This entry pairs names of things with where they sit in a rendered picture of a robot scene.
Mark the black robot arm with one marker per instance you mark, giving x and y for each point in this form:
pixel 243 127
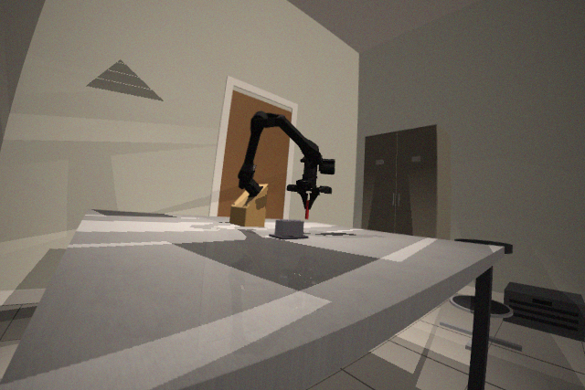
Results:
pixel 310 150

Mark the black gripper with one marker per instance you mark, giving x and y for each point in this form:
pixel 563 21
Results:
pixel 315 192

